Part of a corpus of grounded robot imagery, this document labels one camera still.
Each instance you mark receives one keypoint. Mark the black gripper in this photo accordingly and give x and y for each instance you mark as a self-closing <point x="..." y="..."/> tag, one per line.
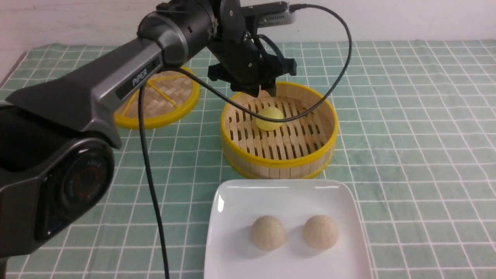
<point x="247" y="60"/>

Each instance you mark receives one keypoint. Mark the yellow steamed bun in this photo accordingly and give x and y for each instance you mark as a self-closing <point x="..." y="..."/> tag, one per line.
<point x="270" y="113"/>

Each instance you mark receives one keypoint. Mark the white steamed bun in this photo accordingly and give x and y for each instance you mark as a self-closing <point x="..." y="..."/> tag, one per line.
<point x="320" y="232"/>

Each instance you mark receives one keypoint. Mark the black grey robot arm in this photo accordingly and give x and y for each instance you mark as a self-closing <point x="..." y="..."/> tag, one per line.
<point x="58" y="137"/>

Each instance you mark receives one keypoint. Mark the white square plate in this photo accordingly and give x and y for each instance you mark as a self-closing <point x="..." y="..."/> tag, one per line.
<point x="230" y="254"/>

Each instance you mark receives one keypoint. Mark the beige steamed bun on plate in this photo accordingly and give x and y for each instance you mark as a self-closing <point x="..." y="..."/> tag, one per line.
<point x="267" y="233"/>

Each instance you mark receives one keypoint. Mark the bamboo steamer basket yellow rim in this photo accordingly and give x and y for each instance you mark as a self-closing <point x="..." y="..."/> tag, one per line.
<point x="299" y="149"/>

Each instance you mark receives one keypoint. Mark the bamboo steamer lid yellow rim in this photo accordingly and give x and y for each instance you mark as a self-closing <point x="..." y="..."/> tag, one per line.
<point x="168" y="96"/>

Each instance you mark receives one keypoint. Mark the green checkered tablecloth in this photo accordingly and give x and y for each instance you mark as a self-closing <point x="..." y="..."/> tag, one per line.
<point x="416" y="148"/>

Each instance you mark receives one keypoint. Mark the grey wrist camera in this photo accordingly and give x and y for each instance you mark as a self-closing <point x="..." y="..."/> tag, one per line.
<point x="268" y="14"/>

